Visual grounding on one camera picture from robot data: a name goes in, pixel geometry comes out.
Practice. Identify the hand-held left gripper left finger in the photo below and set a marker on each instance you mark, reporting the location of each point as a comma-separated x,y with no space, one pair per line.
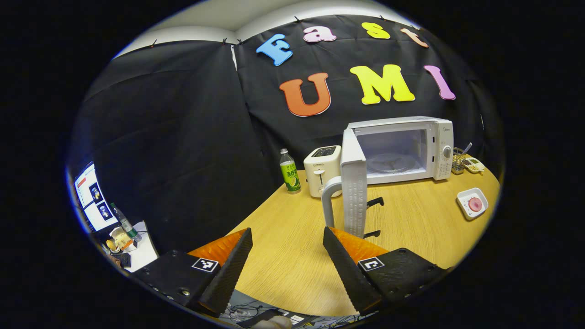
226,278

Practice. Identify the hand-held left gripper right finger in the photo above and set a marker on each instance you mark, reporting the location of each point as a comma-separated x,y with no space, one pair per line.
349,274

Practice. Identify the white square plate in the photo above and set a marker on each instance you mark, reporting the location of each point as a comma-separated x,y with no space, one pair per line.
464,205

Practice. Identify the red round food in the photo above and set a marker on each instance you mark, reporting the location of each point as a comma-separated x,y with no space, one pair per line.
475,204

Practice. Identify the white microwave oven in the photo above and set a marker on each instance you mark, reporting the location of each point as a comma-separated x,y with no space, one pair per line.
441,151

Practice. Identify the glass microwave turntable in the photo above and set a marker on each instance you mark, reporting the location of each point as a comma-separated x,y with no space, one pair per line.
388,164

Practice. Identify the white side table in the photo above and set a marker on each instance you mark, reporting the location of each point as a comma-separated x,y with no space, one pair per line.
144,251

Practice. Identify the white toaster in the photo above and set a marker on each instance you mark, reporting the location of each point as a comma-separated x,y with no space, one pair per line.
320,167

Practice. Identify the clear plastic bottle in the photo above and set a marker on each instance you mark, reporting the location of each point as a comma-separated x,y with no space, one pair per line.
125,224

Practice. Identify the green drink bottle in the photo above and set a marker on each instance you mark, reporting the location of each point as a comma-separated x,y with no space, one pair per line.
289,176

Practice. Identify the computer monitor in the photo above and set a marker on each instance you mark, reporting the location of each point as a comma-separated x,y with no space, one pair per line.
91,201

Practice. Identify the white divided dish with beans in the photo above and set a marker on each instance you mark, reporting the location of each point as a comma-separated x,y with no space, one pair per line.
474,165

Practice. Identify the metal utensil in basket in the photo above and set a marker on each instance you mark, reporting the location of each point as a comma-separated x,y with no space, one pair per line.
467,148

